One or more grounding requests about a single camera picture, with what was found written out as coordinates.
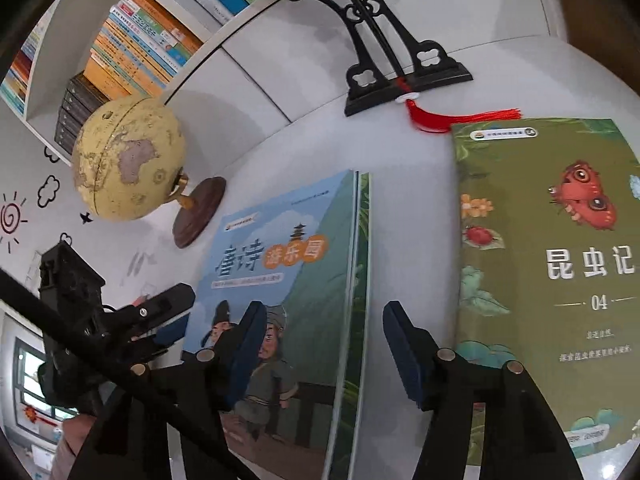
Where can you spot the red window decoration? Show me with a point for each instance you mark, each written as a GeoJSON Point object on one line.
{"type": "Point", "coordinates": [31, 415]}

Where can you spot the window with dark frame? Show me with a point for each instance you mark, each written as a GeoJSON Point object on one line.
{"type": "Point", "coordinates": [30, 375]}

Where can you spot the yellow globe with wooden base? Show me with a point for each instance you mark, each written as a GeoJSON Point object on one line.
{"type": "Point", "coordinates": [125, 160]}

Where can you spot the row of orange-spined books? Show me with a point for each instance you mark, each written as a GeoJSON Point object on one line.
{"type": "Point", "coordinates": [140, 45]}

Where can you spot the green insect book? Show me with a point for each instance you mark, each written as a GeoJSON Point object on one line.
{"type": "Point", "coordinates": [510, 285]}

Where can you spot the red tassel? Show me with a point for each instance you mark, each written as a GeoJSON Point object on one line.
{"type": "Point", "coordinates": [425, 117]}

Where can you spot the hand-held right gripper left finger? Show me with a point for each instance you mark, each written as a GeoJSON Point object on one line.
{"type": "Point", "coordinates": [250, 350]}

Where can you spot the white bookshelf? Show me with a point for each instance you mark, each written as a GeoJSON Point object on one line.
{"type": "Point", "coordinates": [80, 15]}

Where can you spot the row of colourful thin books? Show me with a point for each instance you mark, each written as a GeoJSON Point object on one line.
{"type": "Point", "coordinates": [25, 75]}

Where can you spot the light blue book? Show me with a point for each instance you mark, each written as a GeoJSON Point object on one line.
{"type": "Point", "coordinates": [320, 240]}

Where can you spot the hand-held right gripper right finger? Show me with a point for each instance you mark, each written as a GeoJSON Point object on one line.
{"type": "Point", "coordinates": [400, 345]}

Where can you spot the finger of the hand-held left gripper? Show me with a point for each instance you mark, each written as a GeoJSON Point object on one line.
{"type": "Point", "coordinates": [165, 302]}
{"type": "Point", "coordinates": [170, 332]}

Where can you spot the sun wall sticker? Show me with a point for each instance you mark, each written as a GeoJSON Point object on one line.
{"type": "Point", "coordinates": [10, 217]}

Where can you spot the person's left hand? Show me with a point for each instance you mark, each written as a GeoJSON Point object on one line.
{"type": "Point", "coordinates": [77, 432]}

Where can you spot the black fan stand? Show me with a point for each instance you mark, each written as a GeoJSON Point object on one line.
{"type": "Point", "coordinates": [375, 100]}

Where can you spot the set of dark grey books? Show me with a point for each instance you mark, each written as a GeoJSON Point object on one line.
{"type": "Point", "coordinates": [75, 110]}

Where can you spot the black star wall sticker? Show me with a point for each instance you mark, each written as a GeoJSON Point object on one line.
{"type": "Point", "coordinates": [86, 217]}

